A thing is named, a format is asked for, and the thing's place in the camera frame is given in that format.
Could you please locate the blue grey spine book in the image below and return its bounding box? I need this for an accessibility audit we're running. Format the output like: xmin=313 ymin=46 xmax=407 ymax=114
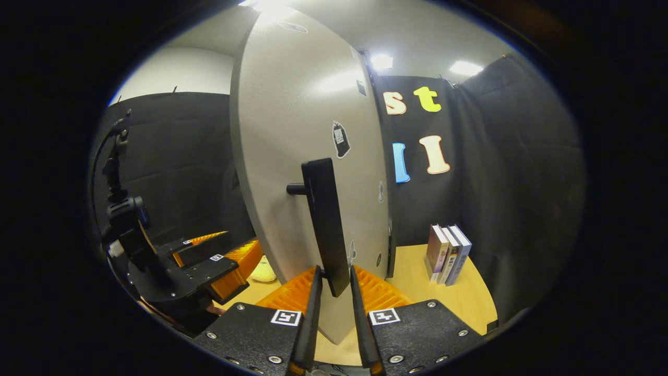
xmin=446 ymin=225 xmax=473 ymax=286

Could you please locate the small ceiling light panel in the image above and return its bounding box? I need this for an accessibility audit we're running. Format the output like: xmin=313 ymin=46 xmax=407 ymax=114
xmin=450 ymin=61 xmax=483 ymax=77

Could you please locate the pink spine book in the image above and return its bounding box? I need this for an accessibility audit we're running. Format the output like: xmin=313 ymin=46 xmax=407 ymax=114
xmin=424 ymin=225 xmax=450 ymax=283

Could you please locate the black cable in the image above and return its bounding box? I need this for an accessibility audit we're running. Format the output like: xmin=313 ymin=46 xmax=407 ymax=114
xmin=91 ymin=109 xmax=132 ymax=207

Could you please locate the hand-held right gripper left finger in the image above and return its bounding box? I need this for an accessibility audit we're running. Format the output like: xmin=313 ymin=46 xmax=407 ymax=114
xmin=193 ymin=265 xmax=323 ymax=376

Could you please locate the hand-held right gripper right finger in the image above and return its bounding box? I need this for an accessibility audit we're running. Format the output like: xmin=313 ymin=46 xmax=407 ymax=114
xmin=349 ymin=264 xmax=486 ymax=376

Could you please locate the large ceiling light panel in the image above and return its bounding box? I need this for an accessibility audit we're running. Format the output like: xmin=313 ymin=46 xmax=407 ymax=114
xmin=239 ymin=0 xmax=294 ymax=12

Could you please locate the black backdrop cloth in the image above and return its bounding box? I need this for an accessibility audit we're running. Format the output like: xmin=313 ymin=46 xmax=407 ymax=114
xmin=91 ymin=52 xmax=588 ymax=324

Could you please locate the white spine book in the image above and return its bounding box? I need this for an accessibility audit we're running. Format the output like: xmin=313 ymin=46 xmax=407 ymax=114
xmin=437 ymin=227 xmax=462 ymax=285

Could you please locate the black door handle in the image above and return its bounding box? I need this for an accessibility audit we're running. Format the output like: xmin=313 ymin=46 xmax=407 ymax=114
xmin=286 ymin=158 xmax=351 ymax=298

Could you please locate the grey cabinet door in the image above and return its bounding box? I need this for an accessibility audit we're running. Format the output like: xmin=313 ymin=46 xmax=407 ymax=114
xmin=230 ymin=5 xmax=392 ymax=345

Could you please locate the yellow plush toy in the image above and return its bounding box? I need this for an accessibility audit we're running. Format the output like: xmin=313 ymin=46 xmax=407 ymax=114
xmin=250 ymin=256 xmax=278 ymax=283

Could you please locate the dark grey cabinet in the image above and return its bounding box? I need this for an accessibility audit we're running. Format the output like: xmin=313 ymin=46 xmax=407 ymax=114
xmin=360 ymin=49 xmax=397 ymax=279

